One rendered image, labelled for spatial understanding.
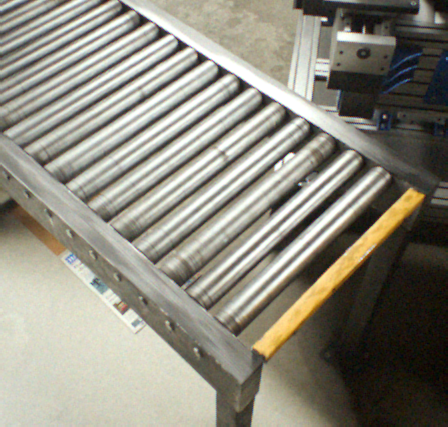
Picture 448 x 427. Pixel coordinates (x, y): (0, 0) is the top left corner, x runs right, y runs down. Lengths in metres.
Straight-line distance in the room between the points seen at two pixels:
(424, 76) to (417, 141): 0.42
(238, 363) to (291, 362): 0.89
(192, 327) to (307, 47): 1.59
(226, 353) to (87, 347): 0.97
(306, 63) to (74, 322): 1.22
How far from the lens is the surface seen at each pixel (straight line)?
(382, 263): 1.39
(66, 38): 1.49
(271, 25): 2.85
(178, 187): 1.12
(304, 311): 0.96
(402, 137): 2.11
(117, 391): 1.80
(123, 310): 1.89
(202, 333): 0.96
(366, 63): 1.55
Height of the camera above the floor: 1.67
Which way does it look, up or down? 52 degrees down
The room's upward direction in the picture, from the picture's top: 1 degrees clockwise
